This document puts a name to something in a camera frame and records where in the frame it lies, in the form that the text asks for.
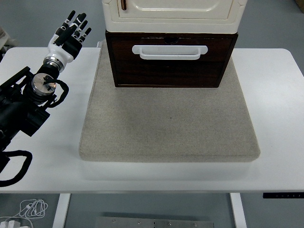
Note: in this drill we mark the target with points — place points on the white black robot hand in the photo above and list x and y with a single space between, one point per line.
64 45

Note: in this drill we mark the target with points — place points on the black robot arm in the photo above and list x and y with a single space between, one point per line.
14 111

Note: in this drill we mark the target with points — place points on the dark brown wooden drawer housing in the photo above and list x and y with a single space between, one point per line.
108 44

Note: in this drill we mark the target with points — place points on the cream plastic cabinet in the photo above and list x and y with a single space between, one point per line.
171 23

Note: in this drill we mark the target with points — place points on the person's foot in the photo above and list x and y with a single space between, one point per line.
4 38

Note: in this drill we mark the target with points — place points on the beige fabric mat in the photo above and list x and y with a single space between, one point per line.
166 123

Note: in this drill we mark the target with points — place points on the white table leg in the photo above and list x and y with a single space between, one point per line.
61 211
238 211

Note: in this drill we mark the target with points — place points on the white charger plug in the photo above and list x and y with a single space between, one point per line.
12 224

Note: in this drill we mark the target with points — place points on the grey metal plate with screws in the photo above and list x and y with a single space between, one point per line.
154 223

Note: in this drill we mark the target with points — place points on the cardboard box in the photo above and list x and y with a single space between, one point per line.
300 4

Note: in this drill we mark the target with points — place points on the black table control panel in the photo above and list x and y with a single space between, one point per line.
282 195

